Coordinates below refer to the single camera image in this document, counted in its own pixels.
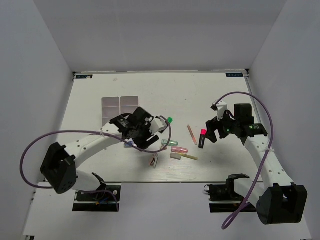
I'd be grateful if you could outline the pink correction tape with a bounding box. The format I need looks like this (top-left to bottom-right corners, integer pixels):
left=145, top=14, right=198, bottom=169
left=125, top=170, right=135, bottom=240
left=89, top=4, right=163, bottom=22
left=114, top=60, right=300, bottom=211
left=171, top=146, right=188, bottom=154

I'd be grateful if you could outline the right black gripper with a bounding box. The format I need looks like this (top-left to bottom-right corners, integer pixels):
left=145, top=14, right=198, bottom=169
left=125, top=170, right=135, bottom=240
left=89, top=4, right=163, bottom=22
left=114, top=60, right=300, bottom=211
left=204, top=108, right=240, bottom=143

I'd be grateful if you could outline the blue table label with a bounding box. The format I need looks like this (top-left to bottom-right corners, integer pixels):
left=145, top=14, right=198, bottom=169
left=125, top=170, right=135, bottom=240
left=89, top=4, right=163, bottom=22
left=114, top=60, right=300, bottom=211
left=75, top=74, right=93, bottom=79
left=225, top=72, right=244, bottom=78

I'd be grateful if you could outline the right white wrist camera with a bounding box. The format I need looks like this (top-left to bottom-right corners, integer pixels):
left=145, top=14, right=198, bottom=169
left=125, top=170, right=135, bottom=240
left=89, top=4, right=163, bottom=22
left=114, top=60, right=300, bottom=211
left=211, top=100, right=228, bottom=121

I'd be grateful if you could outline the white organizer bin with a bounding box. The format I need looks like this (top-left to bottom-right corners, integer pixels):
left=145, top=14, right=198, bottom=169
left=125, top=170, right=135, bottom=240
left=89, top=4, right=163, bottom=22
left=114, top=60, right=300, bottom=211
left=101, top=96, right=120, bottom=126
left=120, top=96, right=140, bottom=115

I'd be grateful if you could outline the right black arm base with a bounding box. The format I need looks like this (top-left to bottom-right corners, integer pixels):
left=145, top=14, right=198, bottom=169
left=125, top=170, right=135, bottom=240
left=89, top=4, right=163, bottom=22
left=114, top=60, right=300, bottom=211
left=203, top=174, right=252, bottom=213

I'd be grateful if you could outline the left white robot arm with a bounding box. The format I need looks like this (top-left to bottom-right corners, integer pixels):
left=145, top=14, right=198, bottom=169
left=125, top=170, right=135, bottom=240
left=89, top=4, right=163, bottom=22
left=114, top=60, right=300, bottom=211
left=40, top=107, right=167, bottom=200

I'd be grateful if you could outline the left blue table label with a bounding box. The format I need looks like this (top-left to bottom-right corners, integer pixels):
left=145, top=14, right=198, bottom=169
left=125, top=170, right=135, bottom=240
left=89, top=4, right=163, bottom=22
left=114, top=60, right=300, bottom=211
left=75, top=74, right=93, bottom=79

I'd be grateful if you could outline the pink cap black highlighter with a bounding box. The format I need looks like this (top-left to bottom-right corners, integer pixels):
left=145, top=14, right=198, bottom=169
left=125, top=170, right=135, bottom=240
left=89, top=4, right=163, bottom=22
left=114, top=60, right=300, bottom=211
left=198, top=129, right=207, bottom=149

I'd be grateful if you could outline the yellow flat stick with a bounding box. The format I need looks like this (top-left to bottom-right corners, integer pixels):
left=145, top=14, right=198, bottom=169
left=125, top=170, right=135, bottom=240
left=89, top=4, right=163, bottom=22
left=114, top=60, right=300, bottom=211
left=181, top=154, right=199, bottom=161

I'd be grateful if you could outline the grey eraser block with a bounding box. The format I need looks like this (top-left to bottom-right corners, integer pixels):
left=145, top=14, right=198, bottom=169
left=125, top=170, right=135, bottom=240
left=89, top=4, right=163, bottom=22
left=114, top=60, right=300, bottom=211
left=170, top=152, right=182, bottom=160

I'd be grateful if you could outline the orange pink pencil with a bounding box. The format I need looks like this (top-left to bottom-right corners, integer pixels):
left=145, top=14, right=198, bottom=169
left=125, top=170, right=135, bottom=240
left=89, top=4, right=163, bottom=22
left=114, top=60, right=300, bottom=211
left=187, top=125, right=198, bottom=146

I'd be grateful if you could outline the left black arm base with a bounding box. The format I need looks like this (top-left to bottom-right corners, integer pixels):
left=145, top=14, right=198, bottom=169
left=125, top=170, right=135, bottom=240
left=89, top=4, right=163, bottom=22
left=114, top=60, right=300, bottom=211
left=72, top=184, right=122, bottom=212

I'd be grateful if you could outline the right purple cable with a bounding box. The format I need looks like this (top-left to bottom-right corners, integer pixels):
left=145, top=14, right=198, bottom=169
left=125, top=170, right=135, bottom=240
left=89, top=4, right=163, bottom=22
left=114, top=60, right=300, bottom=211
left=216, top=91, right=274, bottom=230

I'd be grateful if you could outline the green cap black highlighter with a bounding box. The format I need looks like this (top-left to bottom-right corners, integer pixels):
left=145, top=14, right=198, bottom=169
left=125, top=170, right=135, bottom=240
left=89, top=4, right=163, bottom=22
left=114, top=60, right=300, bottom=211
left=167, top=117, right=173, bottom=124

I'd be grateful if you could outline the right blue table label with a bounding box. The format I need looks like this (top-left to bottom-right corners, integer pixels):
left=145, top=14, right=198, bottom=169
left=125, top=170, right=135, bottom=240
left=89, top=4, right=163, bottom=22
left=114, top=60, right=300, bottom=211
left=225, top=72, right=244, bottom=78

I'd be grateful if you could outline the green correction tape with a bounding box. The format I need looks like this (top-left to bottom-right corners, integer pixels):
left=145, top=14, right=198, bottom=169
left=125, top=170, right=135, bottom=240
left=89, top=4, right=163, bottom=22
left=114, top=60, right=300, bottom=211
left=161, top=139, right=179, bottom=146

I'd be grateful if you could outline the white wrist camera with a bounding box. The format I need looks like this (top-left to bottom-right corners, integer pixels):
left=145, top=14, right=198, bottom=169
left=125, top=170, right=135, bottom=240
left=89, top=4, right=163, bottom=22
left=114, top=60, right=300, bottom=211
left=211, top=100, right=228, bottom=121
left=148, top=116, right=168, bottom=135

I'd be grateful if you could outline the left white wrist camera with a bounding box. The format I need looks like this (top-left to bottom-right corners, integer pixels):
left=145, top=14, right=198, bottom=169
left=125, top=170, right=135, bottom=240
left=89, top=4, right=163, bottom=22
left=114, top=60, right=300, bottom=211
left=148, top=116, right=168, bottom=135

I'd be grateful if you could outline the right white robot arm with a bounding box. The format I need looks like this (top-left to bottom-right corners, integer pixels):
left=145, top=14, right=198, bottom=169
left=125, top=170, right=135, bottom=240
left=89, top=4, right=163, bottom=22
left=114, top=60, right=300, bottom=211
left=205, top=101, right=308, bottom=225

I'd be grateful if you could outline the left white organizer bin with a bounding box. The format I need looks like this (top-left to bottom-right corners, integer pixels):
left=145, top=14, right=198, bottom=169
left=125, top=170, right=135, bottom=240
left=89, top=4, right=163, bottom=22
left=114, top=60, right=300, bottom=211
left=101, top=96, right=120, bottom=126

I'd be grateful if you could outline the right white organizer bin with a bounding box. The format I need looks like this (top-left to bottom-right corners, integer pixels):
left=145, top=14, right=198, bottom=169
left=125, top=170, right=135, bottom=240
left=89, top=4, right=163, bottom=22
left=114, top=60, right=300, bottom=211
left=120, top=96, right=140, bottom=115

